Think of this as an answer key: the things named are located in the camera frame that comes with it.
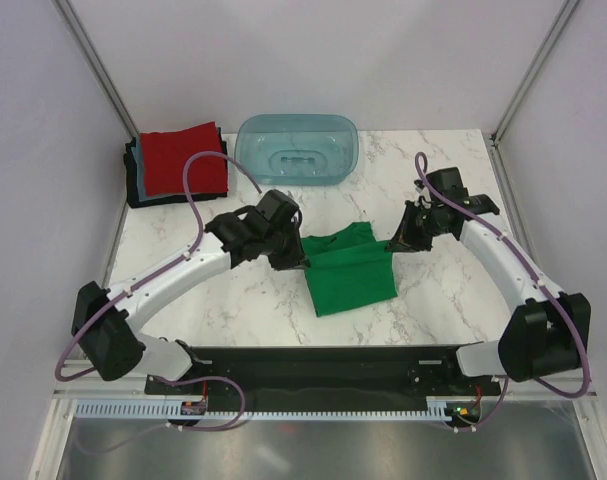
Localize blue folded t shirt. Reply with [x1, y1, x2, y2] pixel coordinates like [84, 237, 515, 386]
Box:
[131, 137, 186, 207]

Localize white slotted cable duct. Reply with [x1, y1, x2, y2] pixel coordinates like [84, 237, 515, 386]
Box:
[74, 398, 480, 422]

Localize aluminium frame post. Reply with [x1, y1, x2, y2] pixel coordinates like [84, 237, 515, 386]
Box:
[52, 0, 139, 137]
[489, 0, 582, 145]

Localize right aluminium frame post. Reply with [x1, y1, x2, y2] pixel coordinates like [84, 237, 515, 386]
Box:
[489, 0, 582, 145]

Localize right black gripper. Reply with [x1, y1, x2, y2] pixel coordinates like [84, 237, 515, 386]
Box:
[386, 200, 449, 253]

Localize black folded t shirt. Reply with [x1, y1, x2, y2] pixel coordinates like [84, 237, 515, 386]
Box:
[123, 127, 228, 209]

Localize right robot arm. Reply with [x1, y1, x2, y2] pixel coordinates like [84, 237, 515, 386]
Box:
[386, 167, 591, 394]

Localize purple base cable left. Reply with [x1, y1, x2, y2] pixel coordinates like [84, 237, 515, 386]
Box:
[77, 375, 249, 456]

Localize green t shirt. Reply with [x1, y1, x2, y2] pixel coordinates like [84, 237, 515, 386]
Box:
[302, 222, 397, 317]

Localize red folded t shirt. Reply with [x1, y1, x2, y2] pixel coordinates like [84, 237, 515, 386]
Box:
[139, 122, 228, 195]

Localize teal plastic bin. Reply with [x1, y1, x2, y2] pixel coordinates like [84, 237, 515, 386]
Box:
[234, 114, 359, 186]

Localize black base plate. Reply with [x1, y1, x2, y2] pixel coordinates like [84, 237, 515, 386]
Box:
[145, 345, 500, 411]

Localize aluminium rail left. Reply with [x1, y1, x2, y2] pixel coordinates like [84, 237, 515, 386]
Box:
[55, 360, 152, 400]

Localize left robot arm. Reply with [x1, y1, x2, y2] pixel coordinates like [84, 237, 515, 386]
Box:
[71, 190, 309, 393]

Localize left aluminium frame post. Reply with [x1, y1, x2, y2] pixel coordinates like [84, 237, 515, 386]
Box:
[52, 0, 139, 137]

